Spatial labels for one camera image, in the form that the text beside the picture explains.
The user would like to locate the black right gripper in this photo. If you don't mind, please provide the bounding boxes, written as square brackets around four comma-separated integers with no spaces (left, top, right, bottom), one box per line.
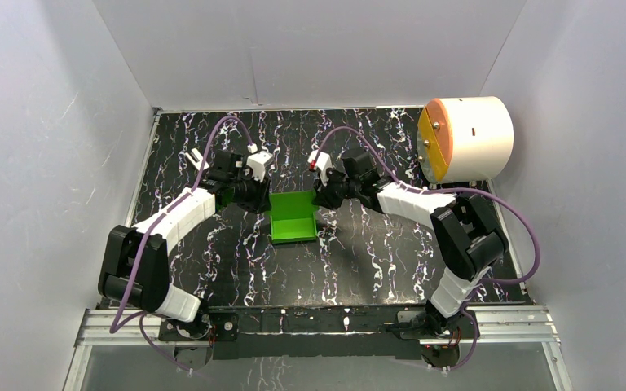
[311,167,360,211]

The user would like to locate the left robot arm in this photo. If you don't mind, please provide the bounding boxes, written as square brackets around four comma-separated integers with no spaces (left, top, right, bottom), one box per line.
[98,146,274,339]

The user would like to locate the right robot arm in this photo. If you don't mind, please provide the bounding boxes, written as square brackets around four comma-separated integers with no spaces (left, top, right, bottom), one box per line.
[307,148,509,337]

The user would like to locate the small white plastic clip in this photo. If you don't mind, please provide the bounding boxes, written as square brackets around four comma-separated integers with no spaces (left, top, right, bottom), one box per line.
[186,148,210,170]

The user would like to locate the white cylinder with coloured face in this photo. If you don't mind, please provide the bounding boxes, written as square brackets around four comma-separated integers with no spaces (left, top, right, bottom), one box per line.
[417,96,514,184]

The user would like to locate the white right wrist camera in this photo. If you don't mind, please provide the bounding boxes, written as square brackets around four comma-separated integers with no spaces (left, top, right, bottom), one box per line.
[307,150,333,186]

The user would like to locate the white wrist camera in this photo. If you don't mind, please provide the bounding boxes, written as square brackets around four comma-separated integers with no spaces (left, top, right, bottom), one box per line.
[246,143,274,182]
[307,150,333,186]

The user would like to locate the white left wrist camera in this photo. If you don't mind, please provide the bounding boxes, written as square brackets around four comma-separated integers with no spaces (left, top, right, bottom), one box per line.
[246,143,274,182]

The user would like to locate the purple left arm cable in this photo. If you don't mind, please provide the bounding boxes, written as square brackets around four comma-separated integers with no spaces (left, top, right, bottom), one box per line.
[108,114,258,373]

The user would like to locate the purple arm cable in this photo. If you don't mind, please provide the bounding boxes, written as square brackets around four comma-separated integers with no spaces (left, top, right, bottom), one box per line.
[312,125,541,373]
[108,114,258,373]

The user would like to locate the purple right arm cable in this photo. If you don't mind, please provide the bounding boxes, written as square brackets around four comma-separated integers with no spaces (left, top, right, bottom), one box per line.
[312,125,541,373]

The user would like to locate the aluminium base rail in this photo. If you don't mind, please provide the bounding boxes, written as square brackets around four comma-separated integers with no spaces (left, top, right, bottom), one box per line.
[76,305,560,347]

